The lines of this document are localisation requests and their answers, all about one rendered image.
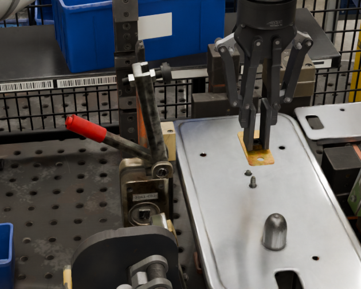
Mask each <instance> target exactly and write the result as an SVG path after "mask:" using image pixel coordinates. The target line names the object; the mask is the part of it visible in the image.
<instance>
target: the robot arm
mask: <svg viewBox="0 0 361 289"><path fill-rule="evenodd" d="M34 1H36V0H0V22H1V21H3V20H5V19H7V18H9V17H10V16H12V15H13V14H15V13H16V12H18V11H20V10H21V9H23V8H24V7H26V6H27V5H29V4H31V3H32V2H34ZM296 5H297V0H237V21H236V24H235V26H234V28H233V30H232V34H231V35H229V36H227V37H225V38H224V39H222V38H220V37H218V38H216V39H215V41H214V43H215V45H216V48H217V51H218V53H219V54H220V56H221V59H222V67H223V74H224V79H225V86H226V93H227V98H228V100H229V103H230V105H231V106H232V107H239V116H238V121H239V123H240V126H241V128H244V135H243V141H244V144H245V147H246V149H247V151H253V140H254V129H255V122H256V111H257V110H256V108H255V106H254V104H253V101H252V100H253V92H254V85H255V80H256V73H257V67H258V66H259V62H260V59H262V58H267V98H268V99H267V98H262V99H261V114H260V134H259V138H261V141H262V144H263V149H264V150H268V149H269V141H270V126H274V125H276V123H277V115H278V110H280V108H281V106H280V104H282V103H284V102H286V103H290V102H291V101H292V99H293V95H294V92H295V89H296V86H297V82H298V79H299V76H300V72H301V68H302V66H303V62H304V59H305V55H306V54H307V53H308V51H309V50H310V48H311V47H312V45H313V41H312V39H311V38H310V36H309V34H308V33H307V32H300V31H298V30H297V28H296V26H295V16H296ZM291 42H292V44H293V46H292V49H291V53H290V55H289V59H288V63H287V67H286V70H285V73H284V77H283V80H282V83H281V87H280V65H281V54H282V52H283V51H284V50H285V48H286V47H287V46H288V45H289V44H290V43H291ZM235 43H237V44H238V45H239V46H240V48H241V49H242V50H243V51H244V53H245V54H244V57H245V61H244V69H243V74H242V81H241V89H240V94H239V95H238V92H237V84H236V76H235V71H234V64H233V59H232V56H231V54H233V52H234V44H235Z"/></svg>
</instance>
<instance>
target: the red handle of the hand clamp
mask: <svg viewBox="0 0 361 289"><path fill-rule="evenodd" d="M65 124H66V125H67V126H66V129H67V130H70V131H73V132H75V133H77V134H79V135H82V136H84V137H86V138H89V139H91V140H94V141H95V142H98V143H101V142H102V143H105V144H107V145H109V146H111V147H114V148H116V149H118V150H121V151H123V152H125V153H127V154H130V155H132V156H135V157H137V158H139V159H142V160H144V161H146V162H148V163H150V164H152V165H153V162H152V158H151V153H150V149H147V148H145V147H143V146H141V145H138V144H136V143H134V142H131V141H129V140H127V139H124V138H122V137H120V136H118V135H115V134H113V133H111V132H109V131H107V129H106V128H104V127H101V126H99V125H97V124H94V123H92V122H90V121H88V120H85V119H83V118H81V117H79V116H76V115H74V114H73V115H72V116H71V117H70V116H69V117H67V119H66V121H65Z"/></svg>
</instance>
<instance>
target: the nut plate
mask: <svg viewBox="0 0 361 289"><path fill-rule="evenodd" d="M259 134H260V131H259V130H255V131H254V140H253V151H247V149H246V147H245V144H244V141H243V135H244V132H243V131H240V132H238V133H237V136H238V138H239V141H240V144H241V146H242V149H243V151H244V154H245V156H246V159H247V162H248V164H249V165H250V166H262V165H272V164H274V162H275V160H274V157H273V155H272V153H271V151H270V149H268V150H264V149H263V144H262V141H261V138H259ZM259 158H262V159H263V161H259V160H257V159H259Z"/></svg>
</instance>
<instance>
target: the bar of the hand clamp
mask: <svg viewBox="0 0 361 289"><path fill-rule="evenodd" d="M160 69H161V71H157V72H155V71H154V69H153V70H149V66H148V62H147V61H146V62H143V63H135V64H132V71H133V74H131V75H128V77H127V78H124V79H122V82H123V86H126V85H130V86H131V87H134V86H136V90H137V93H138V98H139V103H140V108H141V111H142V116H143V121H144V126H145V129H146V134H147V139H148V144H149V148H150V153H151V158H152V162H153V165H154V164H155V163H156V162H160V161H167V162H168V158H167V152H166V147H165V143H164V138H163V133H162V127H161V123H160V118H159V112H158V108H157V104H156V98H155V93H154V88H153V84H152V83H154V82H156V80H157V79H160V78H163V82H164V83H165V82H166V84H171V81H172V74H171V69H170V65H169V64H167V63H166V62H165V63H162V65H161V66H160Z"/></svg>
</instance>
